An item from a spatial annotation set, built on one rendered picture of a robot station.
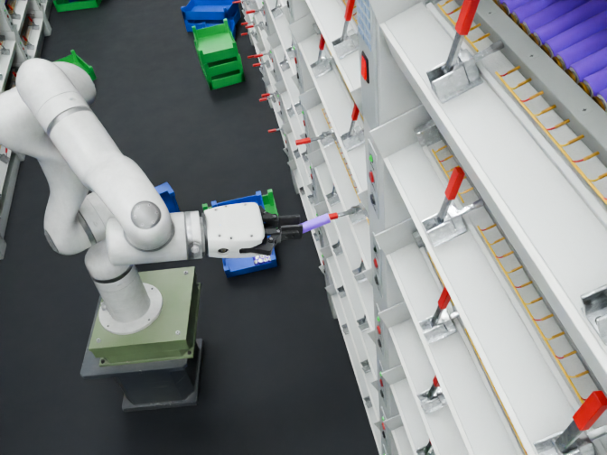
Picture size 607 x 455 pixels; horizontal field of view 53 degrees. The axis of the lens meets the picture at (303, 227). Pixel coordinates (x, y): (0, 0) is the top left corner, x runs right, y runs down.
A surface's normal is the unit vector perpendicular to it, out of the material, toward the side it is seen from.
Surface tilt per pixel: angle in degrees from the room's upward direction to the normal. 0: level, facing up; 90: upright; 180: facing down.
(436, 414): 19
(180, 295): 1
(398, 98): 90
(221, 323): 0
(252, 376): 0
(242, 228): 10
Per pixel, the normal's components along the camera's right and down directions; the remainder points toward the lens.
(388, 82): 0.20, 0.67
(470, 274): -0.43, -0.59
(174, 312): -0.11, -0.72
